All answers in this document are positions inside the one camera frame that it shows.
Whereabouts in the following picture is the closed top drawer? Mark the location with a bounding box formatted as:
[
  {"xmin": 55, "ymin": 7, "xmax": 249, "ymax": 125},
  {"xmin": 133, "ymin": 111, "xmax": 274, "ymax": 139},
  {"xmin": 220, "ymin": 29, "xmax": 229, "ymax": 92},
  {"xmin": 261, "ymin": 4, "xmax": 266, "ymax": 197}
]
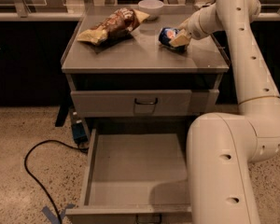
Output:
[{"xmin": 71, "ymin": 90, "xmax": 219, "ymax": 118}]

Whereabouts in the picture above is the blue pepsi can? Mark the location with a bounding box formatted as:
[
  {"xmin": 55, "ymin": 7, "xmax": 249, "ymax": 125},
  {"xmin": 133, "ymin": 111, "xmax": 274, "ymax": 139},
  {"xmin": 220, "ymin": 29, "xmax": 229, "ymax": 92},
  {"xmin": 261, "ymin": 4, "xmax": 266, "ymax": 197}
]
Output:
[{"xmin": 159, "ymin": 27, "xmax": 187, "ymax": 51}]

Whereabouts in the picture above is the grey drawer cabinet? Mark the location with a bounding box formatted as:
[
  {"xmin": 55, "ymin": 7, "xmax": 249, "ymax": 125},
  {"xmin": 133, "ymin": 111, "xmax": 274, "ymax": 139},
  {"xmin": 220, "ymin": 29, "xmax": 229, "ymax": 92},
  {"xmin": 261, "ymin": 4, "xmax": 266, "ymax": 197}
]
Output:
[{"xmin": 62, "ymin": 5, "xmax": 229, "ymax": 132}]

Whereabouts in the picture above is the open middle drawer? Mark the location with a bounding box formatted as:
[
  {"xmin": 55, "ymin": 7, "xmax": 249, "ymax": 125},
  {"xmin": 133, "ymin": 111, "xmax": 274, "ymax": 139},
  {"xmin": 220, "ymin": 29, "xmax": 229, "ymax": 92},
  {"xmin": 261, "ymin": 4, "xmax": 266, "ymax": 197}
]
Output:
[{"xmin": 66, "ymin": 127, "xmax": 191, "ymax": 224}]

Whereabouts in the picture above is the black middle drawer handle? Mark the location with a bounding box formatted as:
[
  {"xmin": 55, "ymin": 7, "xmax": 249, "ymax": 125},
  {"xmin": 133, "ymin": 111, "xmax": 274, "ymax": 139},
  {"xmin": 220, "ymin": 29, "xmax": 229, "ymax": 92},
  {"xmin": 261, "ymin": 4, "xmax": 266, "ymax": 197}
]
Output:
[{"xmin": 135, "ymin": 214, "xmax": 162, "ymax": 224}]

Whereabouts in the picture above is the blue power box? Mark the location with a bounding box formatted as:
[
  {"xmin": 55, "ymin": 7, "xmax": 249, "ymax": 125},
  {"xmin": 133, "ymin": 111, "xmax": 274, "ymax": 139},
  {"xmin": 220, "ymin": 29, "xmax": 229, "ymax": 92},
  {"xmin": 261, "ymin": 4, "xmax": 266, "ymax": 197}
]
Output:
[{"xmin": 71, "ymin": 122, "xmax": 88, "ymax": 144}]

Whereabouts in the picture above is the black cable left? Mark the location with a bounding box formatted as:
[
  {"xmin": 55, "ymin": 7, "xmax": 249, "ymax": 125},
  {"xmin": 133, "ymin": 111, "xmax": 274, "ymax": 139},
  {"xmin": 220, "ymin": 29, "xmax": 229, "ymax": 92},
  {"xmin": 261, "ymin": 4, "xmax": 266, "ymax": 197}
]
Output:
[{"xmin": 23, "ymin": 139, "xmax": 90, "ymax": 224}]

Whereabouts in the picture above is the white bowl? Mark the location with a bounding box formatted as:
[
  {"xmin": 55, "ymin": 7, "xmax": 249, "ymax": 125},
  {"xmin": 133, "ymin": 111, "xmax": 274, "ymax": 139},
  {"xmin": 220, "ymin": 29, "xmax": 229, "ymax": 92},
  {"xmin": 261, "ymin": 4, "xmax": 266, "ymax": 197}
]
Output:
[{"xmin": 138, "ymin": 0, "xmax": 164, "ymax": 20}]

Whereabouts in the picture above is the brown chip bag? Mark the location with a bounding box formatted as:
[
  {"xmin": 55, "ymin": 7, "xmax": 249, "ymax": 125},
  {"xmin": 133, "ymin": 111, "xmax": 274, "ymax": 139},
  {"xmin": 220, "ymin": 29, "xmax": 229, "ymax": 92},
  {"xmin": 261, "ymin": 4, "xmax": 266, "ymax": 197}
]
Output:
[{"xmin": 77, "ymin": 7, "xmax": 149, "ymax": 46}]

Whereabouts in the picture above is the black top drawer handle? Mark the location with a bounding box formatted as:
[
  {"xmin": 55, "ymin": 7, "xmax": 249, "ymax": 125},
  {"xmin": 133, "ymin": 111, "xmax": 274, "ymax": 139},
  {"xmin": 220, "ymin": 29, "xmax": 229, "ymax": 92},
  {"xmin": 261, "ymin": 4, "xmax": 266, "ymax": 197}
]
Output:
[{"xmin": 134, "ymin": 98, "xmax": 159, "ymax": 105}]

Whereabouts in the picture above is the black drawer handle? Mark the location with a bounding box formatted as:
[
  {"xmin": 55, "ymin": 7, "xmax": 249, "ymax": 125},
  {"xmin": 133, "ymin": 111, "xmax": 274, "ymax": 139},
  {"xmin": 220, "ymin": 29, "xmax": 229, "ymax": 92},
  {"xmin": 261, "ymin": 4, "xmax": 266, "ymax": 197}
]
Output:
[
  {"xmin": 135, "ymin": 214, "xmax": 162, "ymax": 224},
  {"xmin": 134, "ymin": 98, "xmax": 159, "ymax": 105}
]

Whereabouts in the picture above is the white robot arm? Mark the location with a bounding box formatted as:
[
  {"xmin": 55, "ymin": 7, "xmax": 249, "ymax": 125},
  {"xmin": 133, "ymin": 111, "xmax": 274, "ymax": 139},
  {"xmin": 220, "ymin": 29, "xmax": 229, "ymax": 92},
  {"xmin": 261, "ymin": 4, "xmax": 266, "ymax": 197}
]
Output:
[{"xmin": 181, "ymin": 0, "xmax": 280, "ymax": 224}]

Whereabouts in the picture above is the blue tape cross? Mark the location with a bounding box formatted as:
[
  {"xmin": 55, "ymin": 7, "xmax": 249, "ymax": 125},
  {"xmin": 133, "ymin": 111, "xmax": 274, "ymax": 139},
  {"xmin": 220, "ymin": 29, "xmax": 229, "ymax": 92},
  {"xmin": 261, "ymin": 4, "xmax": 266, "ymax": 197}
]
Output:
[{"xmin": 41, "ymin": 203, "xmax": 76, "ymax": 224}]

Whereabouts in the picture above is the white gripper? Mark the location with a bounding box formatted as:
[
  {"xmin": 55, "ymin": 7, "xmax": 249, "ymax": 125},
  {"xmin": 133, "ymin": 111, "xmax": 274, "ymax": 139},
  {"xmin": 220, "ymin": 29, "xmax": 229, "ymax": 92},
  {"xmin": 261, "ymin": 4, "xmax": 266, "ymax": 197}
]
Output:
[{"xmin": 169, "ymin": 10, "xmax": 209, "ymax": 48}]

